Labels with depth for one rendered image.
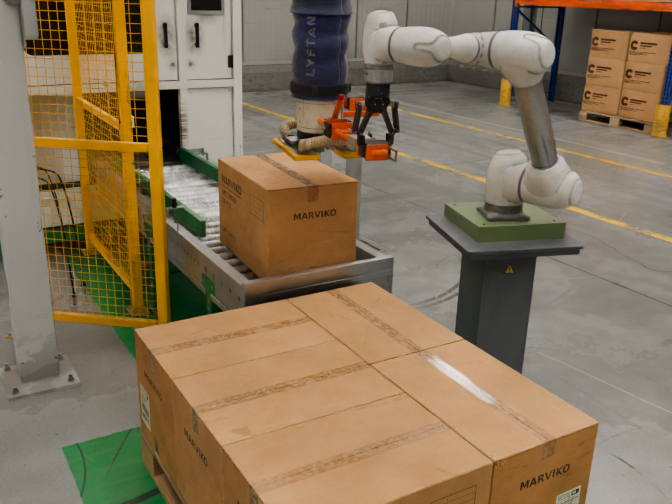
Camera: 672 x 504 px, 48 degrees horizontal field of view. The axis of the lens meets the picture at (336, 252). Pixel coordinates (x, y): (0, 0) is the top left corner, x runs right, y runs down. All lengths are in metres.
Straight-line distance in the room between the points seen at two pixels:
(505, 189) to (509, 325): 0.60
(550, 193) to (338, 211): 0.84
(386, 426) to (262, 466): 0.38
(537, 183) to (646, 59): 7.67
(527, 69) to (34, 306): 2.22
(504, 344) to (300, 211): 1.06
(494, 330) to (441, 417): 1.11
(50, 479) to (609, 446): 2.14
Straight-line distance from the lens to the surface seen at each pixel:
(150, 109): 3.41
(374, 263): 3.17
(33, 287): 3.43
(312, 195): 2.99
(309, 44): 2.83
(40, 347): 3.54
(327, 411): 2.21
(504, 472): 2.12
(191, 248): 3.43
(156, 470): 2.87
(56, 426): 3.28
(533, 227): 3.12
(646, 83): 10.55
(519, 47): 2.66
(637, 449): 3.30
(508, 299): 3.23
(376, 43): 2.30
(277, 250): 3.00
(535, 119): 2.82
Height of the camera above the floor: 1.71
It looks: 20 degrees down
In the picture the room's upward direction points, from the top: 2 degrees clockwise
